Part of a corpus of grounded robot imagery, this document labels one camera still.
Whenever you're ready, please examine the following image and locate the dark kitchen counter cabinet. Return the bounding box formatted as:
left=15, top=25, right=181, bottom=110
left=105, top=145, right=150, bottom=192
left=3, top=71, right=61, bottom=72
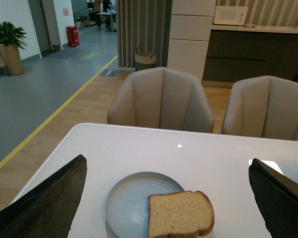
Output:
left=203, top=27, right=298, bottom=82

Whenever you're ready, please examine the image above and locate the beige chair on left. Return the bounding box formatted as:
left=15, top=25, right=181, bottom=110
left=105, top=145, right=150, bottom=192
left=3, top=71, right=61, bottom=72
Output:
left=107, top=67, right=215, bottom=133

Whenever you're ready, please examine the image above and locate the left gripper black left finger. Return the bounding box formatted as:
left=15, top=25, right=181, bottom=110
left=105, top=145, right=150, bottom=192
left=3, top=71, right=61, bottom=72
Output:
left=0, top=155, right=87, bottom=238

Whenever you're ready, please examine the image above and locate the brown bread slice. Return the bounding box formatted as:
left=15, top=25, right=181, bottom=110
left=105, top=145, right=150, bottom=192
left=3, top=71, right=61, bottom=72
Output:
left=148, top=191, right=215, bottom=238

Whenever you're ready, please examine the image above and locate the grey round plate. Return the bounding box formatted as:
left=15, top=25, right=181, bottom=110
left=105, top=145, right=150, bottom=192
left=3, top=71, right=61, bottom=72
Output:
left=105, top=172, right=184, bottom=238

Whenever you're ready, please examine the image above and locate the grey pleated curtain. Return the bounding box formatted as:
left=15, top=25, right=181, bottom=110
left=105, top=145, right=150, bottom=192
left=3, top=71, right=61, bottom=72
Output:
left=116, top=0, right=173, bottom=68

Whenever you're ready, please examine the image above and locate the woven storage basket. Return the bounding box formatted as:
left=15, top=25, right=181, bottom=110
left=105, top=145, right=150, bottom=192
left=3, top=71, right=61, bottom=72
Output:
left=135, top=47, right=157, bottom=71

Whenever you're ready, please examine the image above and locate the green potted plant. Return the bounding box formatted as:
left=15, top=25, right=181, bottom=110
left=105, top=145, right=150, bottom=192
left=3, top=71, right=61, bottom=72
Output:
left=0, top=21, right=27, bottom=75

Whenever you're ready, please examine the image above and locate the white microwave oven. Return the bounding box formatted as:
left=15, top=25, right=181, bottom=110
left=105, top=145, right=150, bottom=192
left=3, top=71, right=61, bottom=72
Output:
left=213, top=5, right=248, bottom=26

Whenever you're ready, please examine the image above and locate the beige chair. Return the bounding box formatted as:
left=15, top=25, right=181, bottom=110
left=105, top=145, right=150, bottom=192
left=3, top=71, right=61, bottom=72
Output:
left=221, top=75, right=298, bottom=140
left=107, top=67, right=215, bottom=133

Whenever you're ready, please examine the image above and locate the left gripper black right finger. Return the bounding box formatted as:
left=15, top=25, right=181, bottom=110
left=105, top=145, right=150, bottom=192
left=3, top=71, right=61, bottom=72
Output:
left=248, top=159, right=298, bottom=238

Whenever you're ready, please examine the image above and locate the beige chair on right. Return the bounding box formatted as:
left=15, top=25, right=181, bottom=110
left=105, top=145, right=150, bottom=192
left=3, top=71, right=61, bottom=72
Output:
left=221, top=75, right=298, bottom=140

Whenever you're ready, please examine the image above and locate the white tall cabinet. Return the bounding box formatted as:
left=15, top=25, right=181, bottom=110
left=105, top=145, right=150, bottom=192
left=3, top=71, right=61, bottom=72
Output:
left=167, top=0, right=216, bottom=81

